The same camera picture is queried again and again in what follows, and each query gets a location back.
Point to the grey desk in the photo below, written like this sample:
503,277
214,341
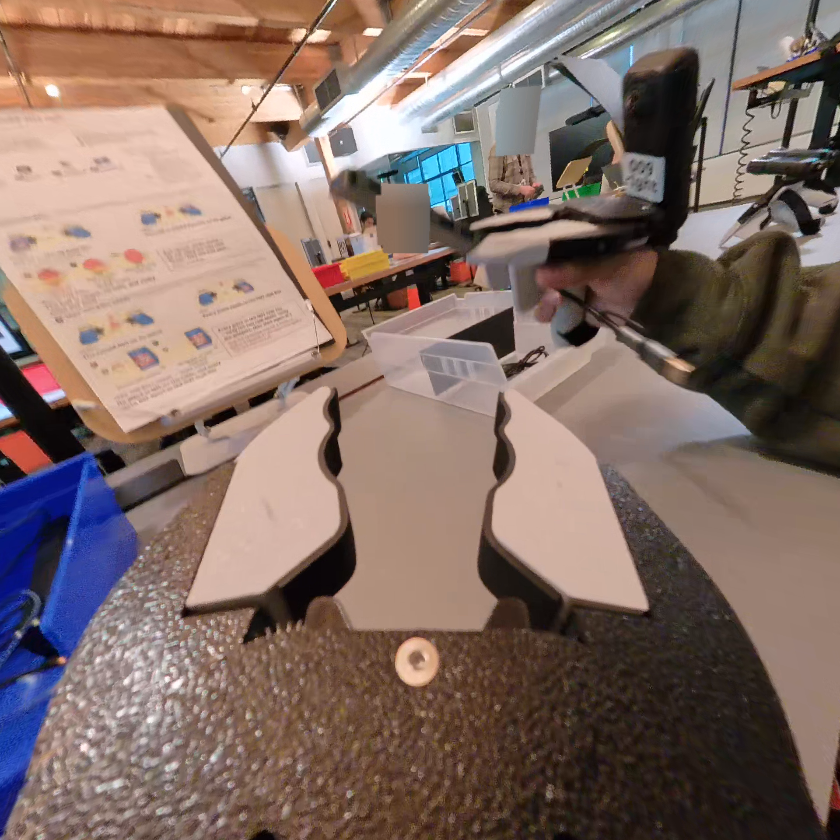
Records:
689,499

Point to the silver ceiling ducts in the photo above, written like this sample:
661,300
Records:
472,46

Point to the black wall speaker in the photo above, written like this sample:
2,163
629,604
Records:
342,142

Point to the clear plastic bin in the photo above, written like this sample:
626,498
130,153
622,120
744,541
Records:
446,374

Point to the grey USB hub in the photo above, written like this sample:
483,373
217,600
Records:
354,188

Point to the black monitor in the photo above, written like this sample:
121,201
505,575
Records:
581,151

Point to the small blue bin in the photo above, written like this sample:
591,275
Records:
528,207

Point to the small yellow bin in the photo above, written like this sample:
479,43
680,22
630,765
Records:
364,264

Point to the small red bin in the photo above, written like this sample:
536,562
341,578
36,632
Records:
328,274

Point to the wooden background table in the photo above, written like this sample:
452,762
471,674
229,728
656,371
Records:
400,266

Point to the black tripod pole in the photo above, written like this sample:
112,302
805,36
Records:
33,407

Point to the blue plastic bin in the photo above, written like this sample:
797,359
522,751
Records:
72,525

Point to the wooden standing desk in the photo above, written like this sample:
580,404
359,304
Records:
800,72

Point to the tablet on stand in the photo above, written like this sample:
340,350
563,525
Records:
466,200

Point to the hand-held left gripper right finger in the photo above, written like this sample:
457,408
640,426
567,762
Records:
564,518

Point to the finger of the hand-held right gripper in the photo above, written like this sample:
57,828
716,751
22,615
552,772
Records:
518,253
525,220

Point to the instruction sheet on board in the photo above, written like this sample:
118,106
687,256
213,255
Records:
321,308

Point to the orange object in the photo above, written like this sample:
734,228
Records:
463,272

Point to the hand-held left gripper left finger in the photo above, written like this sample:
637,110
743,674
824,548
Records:
275,518

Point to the person's right hand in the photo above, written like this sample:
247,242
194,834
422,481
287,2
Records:
610,285

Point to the black and white robot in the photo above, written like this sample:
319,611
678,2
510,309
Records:
787,197

